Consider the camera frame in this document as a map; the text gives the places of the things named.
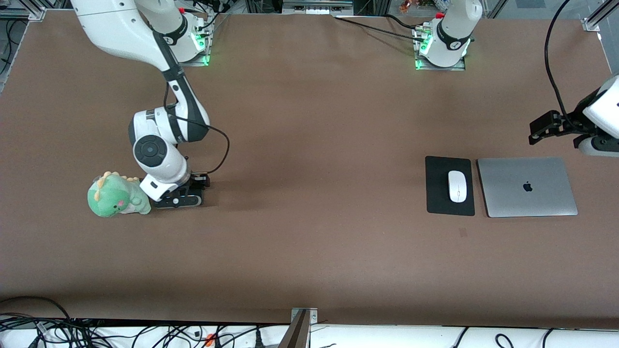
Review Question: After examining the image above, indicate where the white computer mouse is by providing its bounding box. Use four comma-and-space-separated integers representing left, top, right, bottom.
447, 170, 468, 203

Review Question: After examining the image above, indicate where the black mouse pad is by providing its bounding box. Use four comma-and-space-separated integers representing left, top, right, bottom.
425, 156, 475, 217

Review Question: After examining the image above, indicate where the green dinosaur plush toy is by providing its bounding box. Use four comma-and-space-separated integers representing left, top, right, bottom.
87, 171, 152, 218

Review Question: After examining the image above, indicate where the silver closed laptop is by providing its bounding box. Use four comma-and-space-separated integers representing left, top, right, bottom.
477, 157, 579, 218

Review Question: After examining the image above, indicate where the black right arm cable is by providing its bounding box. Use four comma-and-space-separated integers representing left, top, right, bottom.
163, 82, 231, 174

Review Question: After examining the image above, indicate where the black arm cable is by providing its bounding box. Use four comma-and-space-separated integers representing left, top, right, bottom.
163, 82, 231, 174
544, 0, 581, 131

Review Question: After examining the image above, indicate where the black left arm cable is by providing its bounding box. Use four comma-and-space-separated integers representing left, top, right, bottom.
544, 0, 581, 131

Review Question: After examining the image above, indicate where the aluminium frame profile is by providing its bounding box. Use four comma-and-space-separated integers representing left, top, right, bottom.
583, 0, 619, 32
0, 0, 49, 21

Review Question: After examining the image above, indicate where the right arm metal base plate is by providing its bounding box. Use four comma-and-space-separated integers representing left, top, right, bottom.
160, 14, 214, 67

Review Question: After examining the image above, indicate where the large black looped cable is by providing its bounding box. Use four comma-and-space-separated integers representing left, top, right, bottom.
0, 296, 74, 323

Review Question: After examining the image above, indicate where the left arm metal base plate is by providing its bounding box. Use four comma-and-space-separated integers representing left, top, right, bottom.
413, 24, 468, 72

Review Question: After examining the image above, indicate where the aluminium post with bracket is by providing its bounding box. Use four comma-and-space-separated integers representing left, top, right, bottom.
278, 308, 318, 348

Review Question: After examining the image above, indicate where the short black table cable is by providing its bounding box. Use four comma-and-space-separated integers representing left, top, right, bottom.
384, 14, 419, 32

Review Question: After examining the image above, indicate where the metal frame crossbar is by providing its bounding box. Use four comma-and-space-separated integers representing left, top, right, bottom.
283, 0, 354, 15

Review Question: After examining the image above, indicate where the long black table cable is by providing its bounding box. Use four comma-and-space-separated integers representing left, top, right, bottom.
334, 16, 417, 40

